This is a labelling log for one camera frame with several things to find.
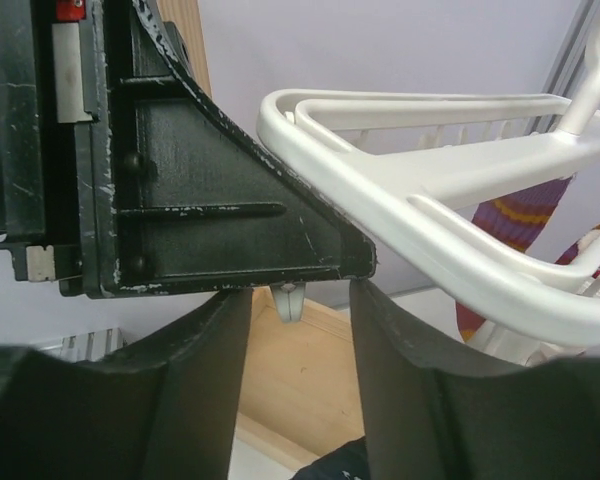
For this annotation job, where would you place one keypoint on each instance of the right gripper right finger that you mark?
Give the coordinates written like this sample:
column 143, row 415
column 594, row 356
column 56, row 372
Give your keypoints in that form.
column 434, row 408

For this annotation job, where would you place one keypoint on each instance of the navy santa sock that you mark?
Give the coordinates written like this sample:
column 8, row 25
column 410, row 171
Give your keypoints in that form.
column 350, row 461

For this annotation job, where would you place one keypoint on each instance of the white plastic clip hanger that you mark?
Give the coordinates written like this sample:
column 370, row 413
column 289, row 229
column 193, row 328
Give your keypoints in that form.
column 411, row 200

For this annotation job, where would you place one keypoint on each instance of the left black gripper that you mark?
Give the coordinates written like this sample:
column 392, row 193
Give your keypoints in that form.
column 57, row 182

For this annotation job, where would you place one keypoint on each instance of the red sock front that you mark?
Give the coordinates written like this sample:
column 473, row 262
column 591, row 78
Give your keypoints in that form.
column 584, row 253

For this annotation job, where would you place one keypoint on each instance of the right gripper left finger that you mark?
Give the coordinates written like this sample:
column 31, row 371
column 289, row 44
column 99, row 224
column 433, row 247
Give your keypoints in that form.
column 163, row 407

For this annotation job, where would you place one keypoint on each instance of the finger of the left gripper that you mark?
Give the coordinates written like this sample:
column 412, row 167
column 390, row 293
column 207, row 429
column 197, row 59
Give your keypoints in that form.
column 194, row 204

